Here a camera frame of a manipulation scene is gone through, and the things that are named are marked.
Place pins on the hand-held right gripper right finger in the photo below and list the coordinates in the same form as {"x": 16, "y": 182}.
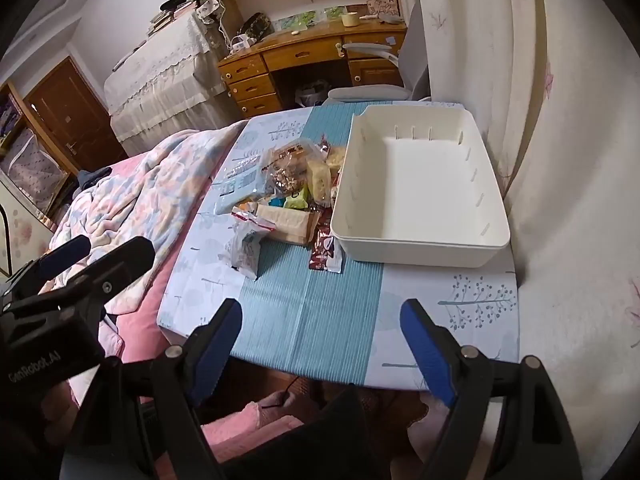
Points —
{"x": 430, "y": 355}

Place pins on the white plastic storage bin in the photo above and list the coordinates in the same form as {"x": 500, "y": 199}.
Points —
{"x": 425, "y": 170}

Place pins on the blue snack packet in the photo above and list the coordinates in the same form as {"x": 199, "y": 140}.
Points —
{"x": 276, "y": 202}

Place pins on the brown coffee packet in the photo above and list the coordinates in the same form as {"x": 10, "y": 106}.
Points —
{"x": 325, "y": 255}

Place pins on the black hat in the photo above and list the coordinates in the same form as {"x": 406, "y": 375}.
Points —
{"x": 172, "y": 3}

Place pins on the wooden desk with drawers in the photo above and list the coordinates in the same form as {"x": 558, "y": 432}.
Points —
{"x": 300, "y": 52}

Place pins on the grey office chair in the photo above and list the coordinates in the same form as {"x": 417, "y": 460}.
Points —
{"x": 370, "y": 92}

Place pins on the dark red snack packet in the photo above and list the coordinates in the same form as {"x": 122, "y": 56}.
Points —
{"x": 324, "y": 147}

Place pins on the floral fleece blanket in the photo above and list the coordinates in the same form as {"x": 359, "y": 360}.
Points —
{"x": 150, "y": 200}

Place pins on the dark blue cloth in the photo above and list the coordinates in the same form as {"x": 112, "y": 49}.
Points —
{"x": 92, "y": 177}

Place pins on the dark patterned pouch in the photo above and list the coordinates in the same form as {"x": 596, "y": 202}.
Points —
{"x": 255, "y": 25}

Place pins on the clear bag with blue label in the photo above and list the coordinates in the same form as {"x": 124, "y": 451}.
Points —
{"x": 237, "y": 182}

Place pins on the grey flat object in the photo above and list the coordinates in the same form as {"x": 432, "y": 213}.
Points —
{"x": 392, "y": 19}

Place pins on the yellow noodle snack packet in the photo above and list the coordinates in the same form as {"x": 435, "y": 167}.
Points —
{"x": 336, "y": 157}

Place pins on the nut bar packet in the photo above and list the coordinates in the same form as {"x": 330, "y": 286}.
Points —
{"x": 285, "y": 180}

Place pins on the lace cloth cover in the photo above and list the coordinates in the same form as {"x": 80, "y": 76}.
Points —
{"x": 160, "y": 75}

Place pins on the patterned cloth bag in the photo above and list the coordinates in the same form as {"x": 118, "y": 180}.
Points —
{"x": 207, "y": 10}

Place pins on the beige cracker packet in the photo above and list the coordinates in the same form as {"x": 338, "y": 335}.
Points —
{"x": 290, "y": 222}

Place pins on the red label snack packet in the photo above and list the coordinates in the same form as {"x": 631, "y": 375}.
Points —
{"x": 250, "y": 217}

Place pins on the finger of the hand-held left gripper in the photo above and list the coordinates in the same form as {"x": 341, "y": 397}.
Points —
{"x": 65, "y": 256}
{"x": 120, "y": 262}

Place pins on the wooden shelf unit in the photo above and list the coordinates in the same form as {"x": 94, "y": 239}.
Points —
{"x": 20, "y": 160}

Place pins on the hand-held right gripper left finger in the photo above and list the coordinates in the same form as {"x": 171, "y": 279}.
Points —
{"x": 220, "y": 350}

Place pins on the white floral curtain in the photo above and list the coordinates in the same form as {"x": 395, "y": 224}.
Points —
{"x": 575, "y": 160}

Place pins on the stack of books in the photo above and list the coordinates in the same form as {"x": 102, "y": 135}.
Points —
{"x": 160, "y": 20}

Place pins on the green picture card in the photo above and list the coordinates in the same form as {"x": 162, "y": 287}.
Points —
{"x": 300, "y": 20}
{"x": 335, "y": 11}

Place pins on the black trash bag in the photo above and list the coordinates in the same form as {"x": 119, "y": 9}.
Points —
{"x": 310, "y": 92}

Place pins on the orange cracker packet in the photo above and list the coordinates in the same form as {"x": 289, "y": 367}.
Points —
{"x": 292, "y": 152}

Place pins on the white power strip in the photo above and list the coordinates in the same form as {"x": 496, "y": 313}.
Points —
{"x": 241, "y": 44}

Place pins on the pale rice cracker packet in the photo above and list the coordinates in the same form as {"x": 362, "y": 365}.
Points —
{"x": 319, "y": 177}

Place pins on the green snack packet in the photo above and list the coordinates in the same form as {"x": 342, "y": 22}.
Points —
{"x": 296, "y": 201}

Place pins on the pink fuzzy pants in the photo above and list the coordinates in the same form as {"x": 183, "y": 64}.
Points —
{"x": 270, "y": 410}

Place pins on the white snack packet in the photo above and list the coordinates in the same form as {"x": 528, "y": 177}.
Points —
{"x": 245, "y": 250}

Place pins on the brown wooden door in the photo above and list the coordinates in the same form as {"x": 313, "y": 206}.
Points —
{"x": 65, "y": 110}

